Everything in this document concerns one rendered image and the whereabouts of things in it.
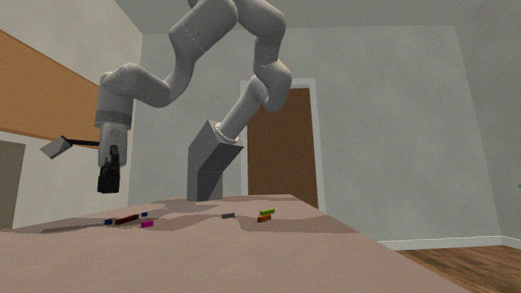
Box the lime green rod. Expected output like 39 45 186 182
260 209 275 216

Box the red rod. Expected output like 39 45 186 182
115 215 139 225

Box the magenta rod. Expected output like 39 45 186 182
141 221 154 228

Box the orange rod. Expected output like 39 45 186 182
257 214 271 222

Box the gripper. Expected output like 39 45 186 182
94 121 131 194

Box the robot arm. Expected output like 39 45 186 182
95 0 292 143

